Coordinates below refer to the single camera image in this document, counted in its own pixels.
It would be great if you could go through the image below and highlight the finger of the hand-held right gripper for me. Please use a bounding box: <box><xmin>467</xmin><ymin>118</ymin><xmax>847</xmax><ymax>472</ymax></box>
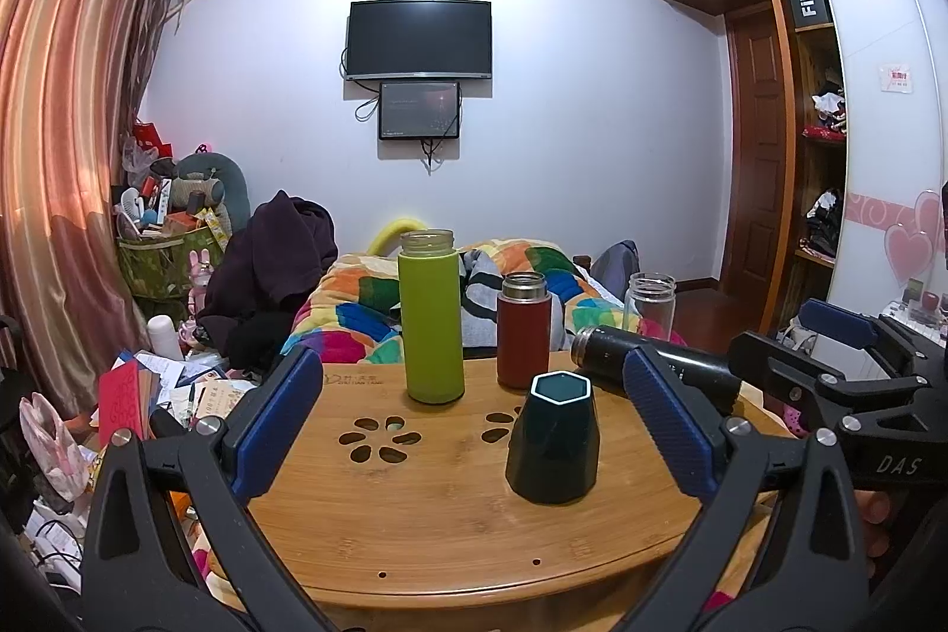
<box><xmin>727</xmin><ymin>330</ymin><xmax>936</xmax><ymax>437</ymax></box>
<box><xmin>802</xmin><ymin>297</ymin><xmax>948</xmax><ymax>383</ymax></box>

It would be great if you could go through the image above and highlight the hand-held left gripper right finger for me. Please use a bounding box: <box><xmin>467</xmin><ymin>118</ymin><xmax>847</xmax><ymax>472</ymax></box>
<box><xmin>622</xmin><ymin>347</ymin><xmax>872</xmax><ymax>632</ymax></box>

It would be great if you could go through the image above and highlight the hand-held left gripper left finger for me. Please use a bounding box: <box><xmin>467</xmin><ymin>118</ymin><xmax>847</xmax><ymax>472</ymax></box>
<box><xmin>81</xmin><ymin>346</ymin><xmax>328</xmax><ymax>632</ymax></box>

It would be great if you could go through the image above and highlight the dark green faceted cup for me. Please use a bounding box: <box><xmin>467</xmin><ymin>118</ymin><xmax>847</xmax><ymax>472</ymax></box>
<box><xmin>505</xmin><ymin>371</ymin><xmax>601</xmax><ymax>504</ymax></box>

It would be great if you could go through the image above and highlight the person's right hand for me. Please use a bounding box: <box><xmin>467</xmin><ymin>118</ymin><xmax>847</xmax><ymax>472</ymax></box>
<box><xmin>854</xmin><ymin>488</ymin><xmax>891</xmax><ymax>580</ymax></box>

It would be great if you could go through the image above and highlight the black thermos bottle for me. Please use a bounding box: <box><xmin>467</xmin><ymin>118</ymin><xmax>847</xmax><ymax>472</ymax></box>
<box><xmin>569</xmin><ymin>324</ymin><xmax>745</xmax><ymax>415</ymax></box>

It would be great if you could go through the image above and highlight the clear glass bottle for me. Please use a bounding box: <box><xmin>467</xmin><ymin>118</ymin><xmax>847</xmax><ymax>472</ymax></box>
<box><xmin>623</xmin><ymin>272</ymin><xmax>678</xmax><ymax>346</ymax></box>

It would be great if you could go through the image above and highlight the wooden shelf unit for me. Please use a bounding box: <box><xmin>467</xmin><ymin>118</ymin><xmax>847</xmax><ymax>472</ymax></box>
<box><xmin>754</xmin><ymin>0</ymin><xmax>850</xmax><ymax>316</ymax></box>

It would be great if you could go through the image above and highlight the colourful patchwork blanket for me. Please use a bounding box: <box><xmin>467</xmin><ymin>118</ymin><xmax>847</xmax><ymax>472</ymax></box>
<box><xmin>279</xmin><ymin>238</ymin><xmax>669</xmax><ymax>376</ymax></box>

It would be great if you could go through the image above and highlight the white plastic bottle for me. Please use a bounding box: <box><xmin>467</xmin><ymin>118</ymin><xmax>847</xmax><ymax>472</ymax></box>
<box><xmin>146</xmin><ymin>314</ymin><xmax>185</xmax><ymax>361</ymax></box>

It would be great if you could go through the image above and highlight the red patterned box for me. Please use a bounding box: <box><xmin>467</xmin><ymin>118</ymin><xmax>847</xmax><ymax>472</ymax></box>
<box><xmin>98</xmin><ymin>358</ymin><xmax>150</xmax><ymax>448</ymax></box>

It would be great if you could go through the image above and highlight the round bamboo table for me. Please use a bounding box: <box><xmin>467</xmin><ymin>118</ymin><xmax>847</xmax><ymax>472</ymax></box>
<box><xmin>194</xmin><ymin>354</ymin><xmax>799</xmax><ymax>612</ymax></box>

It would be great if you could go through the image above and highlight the grey backpack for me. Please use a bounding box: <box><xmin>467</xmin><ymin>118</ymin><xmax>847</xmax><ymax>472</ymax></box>
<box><xmin>590</xmin><ymin>239</ymin><xmax>640</xmax><ymax>294</ymax></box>

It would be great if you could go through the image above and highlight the red thermos bottle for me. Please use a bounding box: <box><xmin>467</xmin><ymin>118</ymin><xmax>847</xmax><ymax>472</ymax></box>
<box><xmin>495</xmin><ymin>271</ymin><xmax>553</xmax><ymax>391</ymax></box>

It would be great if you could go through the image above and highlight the white heart-print sliding door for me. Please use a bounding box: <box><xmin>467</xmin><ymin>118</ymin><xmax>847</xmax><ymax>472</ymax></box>
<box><xmin>806</xmin><ymin>0</ymin><xmax>948</xmax><ymax>326</ymax></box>

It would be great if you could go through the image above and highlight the dark purple garment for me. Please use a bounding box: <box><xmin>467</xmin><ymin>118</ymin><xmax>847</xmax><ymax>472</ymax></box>
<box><xmin>198</xmin><ymin>189</ymin><xmax>341</xmax><ymax>376</ymax></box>

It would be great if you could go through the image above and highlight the brown wooden door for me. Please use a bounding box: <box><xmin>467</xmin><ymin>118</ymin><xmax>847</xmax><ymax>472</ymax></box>
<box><xmin>723</xmin><ymin>5</ymin><xmax>789</xmax><ymax>294</ymax></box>

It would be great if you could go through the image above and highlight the green bottle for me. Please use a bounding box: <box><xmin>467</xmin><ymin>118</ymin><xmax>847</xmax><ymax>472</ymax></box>
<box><xmin>398</xmin><ymin>229</ymin><xmax>467</xmax><ymax>404</ymax></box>

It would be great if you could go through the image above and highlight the green storage basket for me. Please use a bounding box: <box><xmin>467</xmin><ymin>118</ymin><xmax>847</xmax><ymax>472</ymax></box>
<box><xmin>116</xmin><ymin>227</ymin><xmax>228</xmax><ymax>301</ymax></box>

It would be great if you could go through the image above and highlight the pink floral bag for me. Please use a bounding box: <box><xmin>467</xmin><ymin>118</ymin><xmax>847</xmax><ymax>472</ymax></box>
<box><xmin>18</xmin><ymin>393</ymin><xmax>94</xmax><ymax>504</ymax></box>

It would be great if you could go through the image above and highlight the yellow curved tube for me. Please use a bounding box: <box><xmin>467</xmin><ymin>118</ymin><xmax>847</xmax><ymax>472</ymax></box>
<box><xmin>367</xmin><ymin>216</ymin><xmax>425</xmax><ymax>260</ymax></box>

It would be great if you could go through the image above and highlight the grey plush toy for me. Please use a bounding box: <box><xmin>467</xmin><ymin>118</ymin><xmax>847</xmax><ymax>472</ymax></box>
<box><xmin>170</xmin><ymin>151</ymin><xmax>252</xmax><ymax>235</ymax></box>

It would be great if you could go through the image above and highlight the small black monitor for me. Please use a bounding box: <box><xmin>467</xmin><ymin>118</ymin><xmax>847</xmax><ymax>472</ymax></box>
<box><xmin>377</xmin><ymin>79</ymin><xmax>462</xmax><ymax>142</ymax></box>

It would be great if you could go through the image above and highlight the pink striped curtain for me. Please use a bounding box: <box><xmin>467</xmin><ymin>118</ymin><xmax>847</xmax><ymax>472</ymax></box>
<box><xmin>0</xmin><ymin>0</ymin><xmax>188</xmax><ymax>415</ymax></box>

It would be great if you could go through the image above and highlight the wall-mounted black television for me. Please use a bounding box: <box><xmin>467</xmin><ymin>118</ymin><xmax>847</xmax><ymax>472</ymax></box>
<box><xmin>344</xmin><ymin>0</ymin><xmax>494</xmax><ymax>83</ymax></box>

